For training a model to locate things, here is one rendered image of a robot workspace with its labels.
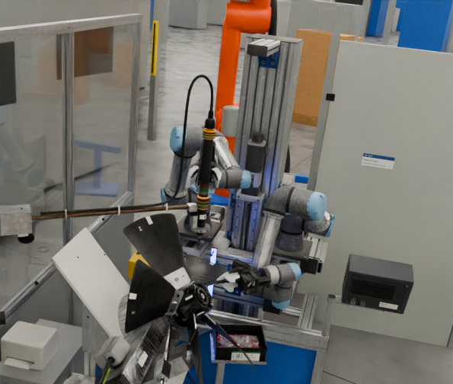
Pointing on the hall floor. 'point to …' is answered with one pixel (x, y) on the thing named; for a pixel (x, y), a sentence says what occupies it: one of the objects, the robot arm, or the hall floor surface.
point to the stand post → (91, 366)
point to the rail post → (318, 367)
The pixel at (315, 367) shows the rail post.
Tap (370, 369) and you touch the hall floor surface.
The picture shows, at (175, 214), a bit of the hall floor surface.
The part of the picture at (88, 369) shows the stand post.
